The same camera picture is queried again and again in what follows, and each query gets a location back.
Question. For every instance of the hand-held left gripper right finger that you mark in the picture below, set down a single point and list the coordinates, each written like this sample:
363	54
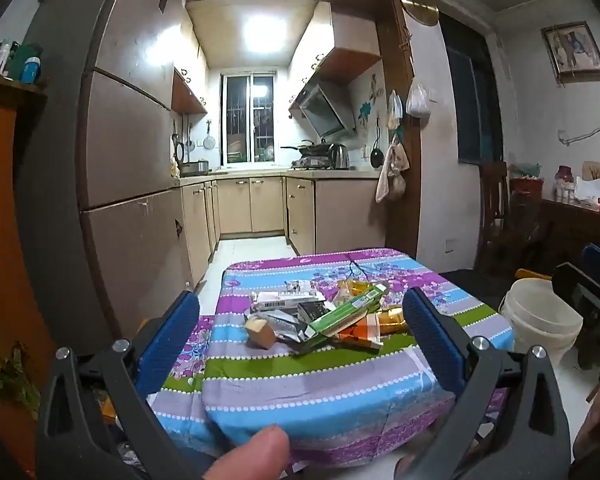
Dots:
432	347

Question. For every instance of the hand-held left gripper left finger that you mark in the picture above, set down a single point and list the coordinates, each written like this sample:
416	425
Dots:
167	347

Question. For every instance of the gold foil wrapper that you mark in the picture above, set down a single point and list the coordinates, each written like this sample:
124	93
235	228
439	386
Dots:
392	321

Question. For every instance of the white plastic bucket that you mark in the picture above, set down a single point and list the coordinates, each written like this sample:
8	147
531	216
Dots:
535	325

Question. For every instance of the orange wrapper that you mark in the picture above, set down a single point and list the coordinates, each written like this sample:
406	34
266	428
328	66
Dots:
362	335

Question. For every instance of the green carton box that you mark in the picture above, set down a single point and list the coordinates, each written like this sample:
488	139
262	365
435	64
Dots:
350	310

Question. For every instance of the brown cube box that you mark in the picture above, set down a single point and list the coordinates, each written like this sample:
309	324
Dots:
260	335

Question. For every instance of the yellow plastic wrapper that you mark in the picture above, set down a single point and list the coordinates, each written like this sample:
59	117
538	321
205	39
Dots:
352	289

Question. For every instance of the silver foil wrapper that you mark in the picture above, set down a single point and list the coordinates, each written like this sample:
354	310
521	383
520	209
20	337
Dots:
285	327

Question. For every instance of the white carton box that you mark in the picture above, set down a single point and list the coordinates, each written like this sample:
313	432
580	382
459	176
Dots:
280	301

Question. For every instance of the black packet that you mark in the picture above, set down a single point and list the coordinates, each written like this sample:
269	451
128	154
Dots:
310	311

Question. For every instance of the person's left hand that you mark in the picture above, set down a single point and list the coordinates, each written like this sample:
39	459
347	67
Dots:
252	455

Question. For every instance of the dark wooden sideboard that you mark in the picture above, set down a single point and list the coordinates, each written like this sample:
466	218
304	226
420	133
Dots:
570	230

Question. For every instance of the crumpled white plastic bag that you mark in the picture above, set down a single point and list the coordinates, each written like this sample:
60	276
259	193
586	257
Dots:
597	192

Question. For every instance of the red capped jar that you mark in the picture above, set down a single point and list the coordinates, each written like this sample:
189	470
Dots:
565	185

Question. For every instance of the wooden chair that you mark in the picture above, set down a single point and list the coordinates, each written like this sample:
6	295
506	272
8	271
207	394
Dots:
492	210

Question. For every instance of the striped floral tablecloth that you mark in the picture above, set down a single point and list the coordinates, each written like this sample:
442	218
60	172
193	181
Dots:
305	385

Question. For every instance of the green leafy vegetables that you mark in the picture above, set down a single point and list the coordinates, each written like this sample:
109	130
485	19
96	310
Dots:
17	385

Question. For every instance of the beige base cabinets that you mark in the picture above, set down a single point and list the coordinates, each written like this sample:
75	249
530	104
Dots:
265	205

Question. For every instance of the grey cooking pot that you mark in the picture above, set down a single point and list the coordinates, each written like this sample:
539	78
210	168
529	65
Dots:
195	167

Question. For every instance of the grey refrigerator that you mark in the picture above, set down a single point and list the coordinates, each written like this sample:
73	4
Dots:
125	150

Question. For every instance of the hanging strainer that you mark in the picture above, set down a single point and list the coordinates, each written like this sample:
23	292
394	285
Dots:
209	141

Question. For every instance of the steel kettle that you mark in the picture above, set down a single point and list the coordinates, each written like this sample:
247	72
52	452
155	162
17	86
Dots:
339	156

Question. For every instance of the dark blue window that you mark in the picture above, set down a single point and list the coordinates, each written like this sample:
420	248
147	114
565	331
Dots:
470	95

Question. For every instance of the framed picture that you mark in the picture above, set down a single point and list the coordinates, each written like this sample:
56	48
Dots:
575	50

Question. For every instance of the orange wooden cabinet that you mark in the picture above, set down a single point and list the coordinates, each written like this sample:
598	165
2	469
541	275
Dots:
0	210

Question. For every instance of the gas stove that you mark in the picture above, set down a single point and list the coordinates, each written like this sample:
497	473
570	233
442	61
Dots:
310	162

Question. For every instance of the black wok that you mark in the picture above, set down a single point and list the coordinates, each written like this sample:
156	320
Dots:
310	149

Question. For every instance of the hanging clear plastic bag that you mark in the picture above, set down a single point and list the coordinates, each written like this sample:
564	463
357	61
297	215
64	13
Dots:
395	110

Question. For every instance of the kitchen window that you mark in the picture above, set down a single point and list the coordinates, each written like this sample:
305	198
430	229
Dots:
250	120

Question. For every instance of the hanging white plastic bag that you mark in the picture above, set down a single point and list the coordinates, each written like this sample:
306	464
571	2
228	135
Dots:
420	102

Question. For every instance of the steel range hood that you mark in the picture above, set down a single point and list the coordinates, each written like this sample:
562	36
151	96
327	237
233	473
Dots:
325	107

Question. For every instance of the teal container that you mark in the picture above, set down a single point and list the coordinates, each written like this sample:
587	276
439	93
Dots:
30	67

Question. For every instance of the ceiling light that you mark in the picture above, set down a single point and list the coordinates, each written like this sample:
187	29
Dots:
265	32

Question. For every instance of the flower wall sticker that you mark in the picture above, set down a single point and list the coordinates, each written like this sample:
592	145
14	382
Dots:
367	107

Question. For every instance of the beige wall cabinet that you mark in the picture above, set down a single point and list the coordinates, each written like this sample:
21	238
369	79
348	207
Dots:
350	45
187	95

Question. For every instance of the gold wall clock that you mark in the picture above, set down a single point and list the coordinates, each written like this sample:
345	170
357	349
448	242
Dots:
420	7

